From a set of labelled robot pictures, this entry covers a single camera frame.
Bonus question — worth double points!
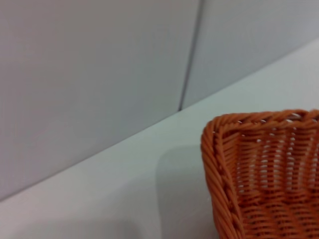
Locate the orange woven rectangular basket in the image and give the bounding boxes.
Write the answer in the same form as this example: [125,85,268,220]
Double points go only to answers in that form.
[200,109,319,239]

